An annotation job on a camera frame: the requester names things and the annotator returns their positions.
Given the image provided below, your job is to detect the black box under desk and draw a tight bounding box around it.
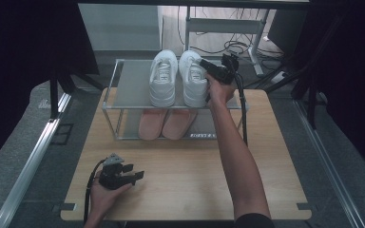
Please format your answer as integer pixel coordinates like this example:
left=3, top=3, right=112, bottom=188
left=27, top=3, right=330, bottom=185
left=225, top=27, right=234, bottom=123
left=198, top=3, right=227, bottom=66
left=267, top=9, right=309, bottom=55

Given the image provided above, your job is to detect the aluminium floor rail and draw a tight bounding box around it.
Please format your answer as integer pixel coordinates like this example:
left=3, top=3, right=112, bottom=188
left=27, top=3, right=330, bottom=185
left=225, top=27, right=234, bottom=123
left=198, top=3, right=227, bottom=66
left=0, top=92, right=72, bottom=228
left=293, top=99, right=365, bottom=228

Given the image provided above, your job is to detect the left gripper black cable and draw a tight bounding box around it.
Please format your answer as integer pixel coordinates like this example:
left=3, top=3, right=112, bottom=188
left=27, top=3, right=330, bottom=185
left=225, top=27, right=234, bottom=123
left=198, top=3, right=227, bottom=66
left=83, top=158, right=107, bottom=224

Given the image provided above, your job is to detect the white standing desk frame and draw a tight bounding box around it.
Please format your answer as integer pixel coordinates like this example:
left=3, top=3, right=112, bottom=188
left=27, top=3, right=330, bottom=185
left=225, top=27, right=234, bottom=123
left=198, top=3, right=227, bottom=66
left=183, top=6, right=272, bottom=77

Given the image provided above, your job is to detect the black metal stand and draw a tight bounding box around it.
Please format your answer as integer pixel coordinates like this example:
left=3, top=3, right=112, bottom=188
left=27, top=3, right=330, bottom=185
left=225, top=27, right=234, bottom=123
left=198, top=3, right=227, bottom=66
left=241, top=12, right=346, bottom=129
left=48, top=70, right=106, bottom=121

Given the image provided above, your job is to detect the person's black sleeve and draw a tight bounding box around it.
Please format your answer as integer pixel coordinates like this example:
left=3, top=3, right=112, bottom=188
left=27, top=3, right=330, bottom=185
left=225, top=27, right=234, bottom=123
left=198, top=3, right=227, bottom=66
left=233, top=212, right=278, bottom=228

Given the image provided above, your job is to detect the black frame bar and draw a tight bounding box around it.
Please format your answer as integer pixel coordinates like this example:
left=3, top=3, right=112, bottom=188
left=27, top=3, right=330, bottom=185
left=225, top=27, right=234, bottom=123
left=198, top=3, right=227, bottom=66
left=76, top=0, right=312, bottom=10

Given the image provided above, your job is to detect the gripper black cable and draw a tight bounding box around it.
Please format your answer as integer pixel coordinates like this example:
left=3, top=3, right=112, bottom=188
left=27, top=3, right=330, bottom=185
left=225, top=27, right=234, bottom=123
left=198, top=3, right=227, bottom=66
left=83, top=158, right=107, bottom=224
left=231, top=61, right=249, bottom=147

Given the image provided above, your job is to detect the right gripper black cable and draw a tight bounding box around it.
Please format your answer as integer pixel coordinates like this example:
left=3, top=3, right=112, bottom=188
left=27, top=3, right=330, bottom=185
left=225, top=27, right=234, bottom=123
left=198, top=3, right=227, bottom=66
left=231, top=61, right=249, bottom=147

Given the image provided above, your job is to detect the white power strip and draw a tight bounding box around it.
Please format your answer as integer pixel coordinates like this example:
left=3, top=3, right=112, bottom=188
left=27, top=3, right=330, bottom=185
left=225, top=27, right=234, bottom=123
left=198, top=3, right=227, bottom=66
left=269, top=70, right=290, bottom=85

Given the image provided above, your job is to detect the black curtain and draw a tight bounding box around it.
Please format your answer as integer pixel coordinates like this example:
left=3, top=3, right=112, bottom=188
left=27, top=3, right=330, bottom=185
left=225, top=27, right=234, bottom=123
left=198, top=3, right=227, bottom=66
left=0, top=0, right=101, bottom=175
left=289, top=0, right=365, bottom=182

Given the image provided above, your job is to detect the black floor cable bundle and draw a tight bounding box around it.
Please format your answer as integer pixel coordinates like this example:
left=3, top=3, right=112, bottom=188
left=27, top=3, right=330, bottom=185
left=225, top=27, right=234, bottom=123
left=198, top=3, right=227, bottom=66
left=189, top=29, right=284, bottom=61

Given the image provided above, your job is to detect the light grey panel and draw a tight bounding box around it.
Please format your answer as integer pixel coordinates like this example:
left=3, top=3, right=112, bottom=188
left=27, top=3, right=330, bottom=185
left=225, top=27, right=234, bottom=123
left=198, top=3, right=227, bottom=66
left=78, top=3, right=163, bottom=52

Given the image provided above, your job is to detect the person's right hand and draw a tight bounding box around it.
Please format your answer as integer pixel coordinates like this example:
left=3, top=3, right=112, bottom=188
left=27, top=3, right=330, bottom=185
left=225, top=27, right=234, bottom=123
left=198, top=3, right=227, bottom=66
left=204, top=73, right=238, bottom=109

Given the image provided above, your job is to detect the white lace-up sneaker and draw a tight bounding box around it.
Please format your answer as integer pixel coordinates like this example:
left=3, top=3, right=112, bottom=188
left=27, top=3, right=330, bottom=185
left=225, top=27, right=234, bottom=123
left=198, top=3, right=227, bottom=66
left=178, top=49, right=211, bottom=108
left=148, top=49, right=179, bottom=108

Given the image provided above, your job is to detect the person's left hand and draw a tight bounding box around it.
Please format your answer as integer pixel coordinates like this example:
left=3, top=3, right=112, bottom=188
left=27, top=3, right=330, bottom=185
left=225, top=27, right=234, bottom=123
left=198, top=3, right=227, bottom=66
left=88, top=177, right=134, bottom=219

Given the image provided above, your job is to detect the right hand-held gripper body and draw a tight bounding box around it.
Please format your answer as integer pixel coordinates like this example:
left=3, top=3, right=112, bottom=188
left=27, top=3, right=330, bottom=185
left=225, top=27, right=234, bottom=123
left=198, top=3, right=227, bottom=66
left=209, top=52, right=240, bottom=86

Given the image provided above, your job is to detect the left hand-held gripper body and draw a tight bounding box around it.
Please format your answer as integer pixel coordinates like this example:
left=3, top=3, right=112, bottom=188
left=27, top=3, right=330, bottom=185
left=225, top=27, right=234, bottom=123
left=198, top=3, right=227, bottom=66
left=98, top=153, right=137, bottom=191

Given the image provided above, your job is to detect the pink rubber slipper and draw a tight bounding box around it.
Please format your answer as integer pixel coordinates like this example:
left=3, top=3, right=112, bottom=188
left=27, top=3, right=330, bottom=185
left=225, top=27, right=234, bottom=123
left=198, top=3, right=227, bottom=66
left=138, top=108, right=169, bottom=141
left=161, top=108, right=200, bottom=141

